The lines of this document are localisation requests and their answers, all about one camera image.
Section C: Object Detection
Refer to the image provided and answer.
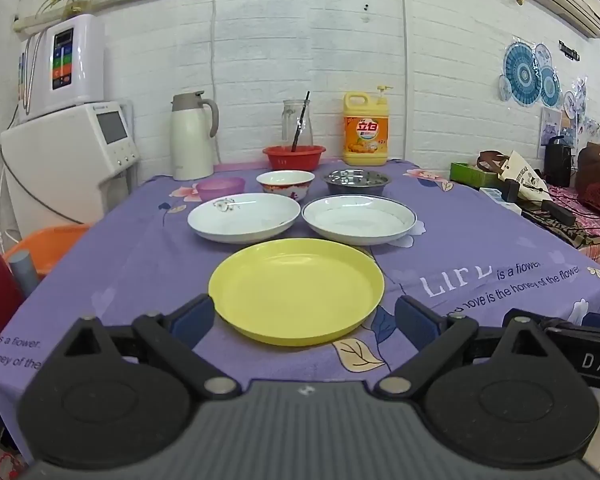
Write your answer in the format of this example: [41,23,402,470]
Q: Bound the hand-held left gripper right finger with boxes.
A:
[372,295,563,402]

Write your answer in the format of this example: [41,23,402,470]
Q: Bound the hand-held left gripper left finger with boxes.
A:
[60,294,243,402]

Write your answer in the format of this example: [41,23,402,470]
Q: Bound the yellow plastic plate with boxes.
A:
[208,238,385,347]

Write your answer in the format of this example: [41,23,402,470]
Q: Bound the white floral plate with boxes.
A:
[187,192,301,245]

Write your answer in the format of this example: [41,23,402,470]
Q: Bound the white blue-rimmed plate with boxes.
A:
[301,195,417,246]

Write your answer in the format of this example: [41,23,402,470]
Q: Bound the purple plastic bowl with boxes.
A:
[196,177,245,202]

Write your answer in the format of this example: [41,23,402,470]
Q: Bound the stainless steel bowl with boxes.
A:
[322,169,392,197]

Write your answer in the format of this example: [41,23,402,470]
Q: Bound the white bowl with red pattern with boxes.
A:
[256,170,316,203]

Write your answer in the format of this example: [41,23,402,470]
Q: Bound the purple floral tablecloth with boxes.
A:
[0,160,600,466]

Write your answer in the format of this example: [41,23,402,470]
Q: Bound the beige tote bag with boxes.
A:
[497,150,551,197]

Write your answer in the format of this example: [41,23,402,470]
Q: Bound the green box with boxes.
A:
[450,161,501,191]

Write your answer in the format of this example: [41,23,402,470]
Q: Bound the black cylinder speaker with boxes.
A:
[545,136,573,187]

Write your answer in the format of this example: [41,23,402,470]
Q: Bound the orange plastic stool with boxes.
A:
[2,223,91,281]

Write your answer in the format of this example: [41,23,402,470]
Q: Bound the white thermos jug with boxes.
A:
[170,91,220,181]

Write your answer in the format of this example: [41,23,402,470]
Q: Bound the grey pipe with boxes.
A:
[8,250,41,298]

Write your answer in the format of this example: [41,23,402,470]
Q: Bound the red plastic basket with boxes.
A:
[262,145,326,171]

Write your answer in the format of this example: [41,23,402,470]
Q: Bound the yellow detergent bottle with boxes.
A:
[342,85,391,167]

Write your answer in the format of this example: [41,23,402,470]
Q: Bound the white appliance with screen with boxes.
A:
[0,101,140,241]

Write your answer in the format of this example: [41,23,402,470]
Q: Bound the black stirring stick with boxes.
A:
[291,91,311,153]

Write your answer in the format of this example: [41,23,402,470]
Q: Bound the small blue paper fan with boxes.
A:
[539,65,562,108]

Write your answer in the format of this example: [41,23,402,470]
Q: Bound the large blue paper fan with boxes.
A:
[503,42,544,104]

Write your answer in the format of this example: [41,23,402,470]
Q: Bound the white water purifier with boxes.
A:
[17,13,106,121]

